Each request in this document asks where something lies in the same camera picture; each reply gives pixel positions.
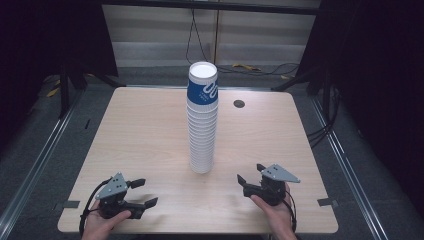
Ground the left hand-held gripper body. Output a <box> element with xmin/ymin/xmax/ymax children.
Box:
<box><xmin>95</xmin><ymin>172</ymin><xmax>145</xmax><ymax>220</ymax></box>

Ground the long yellow tape strip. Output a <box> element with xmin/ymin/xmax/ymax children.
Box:
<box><xmin>232</xmin><ymin>62</ymin><xmax>262</xmax><ymax>72</ymax></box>

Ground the black floor cable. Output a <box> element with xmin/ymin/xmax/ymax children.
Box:
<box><xmin>216</xmin><ymin>62</ymin><xmax>300</xmax><ymax>77</ymax></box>

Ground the right hand-held gripper cable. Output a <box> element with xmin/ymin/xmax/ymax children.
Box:
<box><xmin>283</xmin><ymin>189</ymin><xmax>298</xmax><ymax>234</ymax></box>

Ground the dark curtain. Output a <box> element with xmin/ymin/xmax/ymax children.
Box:
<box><xmin>296</xmin><ymin>0</ymin><xmax>424</xmax><ymax>208</ymax></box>
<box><xmin>0</xmin><ymin>0</ymin><xmax>119</xmax><ymax>151</ymax></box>

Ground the hand-held gripper cable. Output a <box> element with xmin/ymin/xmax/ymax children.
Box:
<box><xmin>283</xmin><ymin>189</ymin><xmax>298</xmax><ymax>234</ymax></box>
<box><xmin>78</xmin><ymin>178</ymin><xmax>113</xmax><ymax>238</ymax></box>

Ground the person's left hand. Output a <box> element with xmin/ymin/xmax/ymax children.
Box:
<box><xmin>81</xmin><ymin>209</ymin><xmax>133</xmax><ymax>240</ymax></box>

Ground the black hanging cable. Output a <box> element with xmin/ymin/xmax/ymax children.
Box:
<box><xmin>185</xmin><ymin>8</ymin><xmax>214</xmax><ymax>66</ymax></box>

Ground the person's right hand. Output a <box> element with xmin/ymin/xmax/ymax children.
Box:
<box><xmin>250</xmin><ymin>183</ymin><xmax>298</xmax><ymax>240</ymax></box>

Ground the stack of white paper cups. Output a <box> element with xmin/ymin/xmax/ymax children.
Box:
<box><xmin>185</xmin><ymin>99</ymin><xmax>219</xmax><ymax>175</ymax></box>

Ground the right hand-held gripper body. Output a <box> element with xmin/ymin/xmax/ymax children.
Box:
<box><xmin>242</xmin><ymin>163</ymin><xmax>301</xmax><ymax>207</ymax></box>

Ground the left hand-held gripper cable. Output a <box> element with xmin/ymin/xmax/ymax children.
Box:
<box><xmin>78</xmin><ymin>178</ymin><xmax>113</xmax><ymax>238</ymax></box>

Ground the bundle of black cables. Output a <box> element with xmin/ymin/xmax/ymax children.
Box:
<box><xmin>306</xmin><ymin>84</ymin><xmax>341</xmax><ymax>149</ymax></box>

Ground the metal floor rail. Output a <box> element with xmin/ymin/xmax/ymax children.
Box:
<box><xmin>309</xmin><ymin>96</ymin><xmax>389</xmax><ymax>240</ymax></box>
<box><xmin>0</xmin><ymin>89</ymin><xmax>86</xmax><ymax>231</ymax></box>

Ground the black metal stand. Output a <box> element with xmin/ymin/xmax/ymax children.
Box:
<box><xmin>271</xmin><ymin>66</ymin><xmax>333</xmax><ymax>118</ymax></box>
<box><xmin>58</xmin><ymin>61</ymin><xmax>126</xmax><ymax>119</ymax></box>

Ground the black horizontal bar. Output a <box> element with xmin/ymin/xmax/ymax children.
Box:
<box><xmin>99</xmin><ymin>0</ymin><xmax>323</xmax><ymax>16</ymax></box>

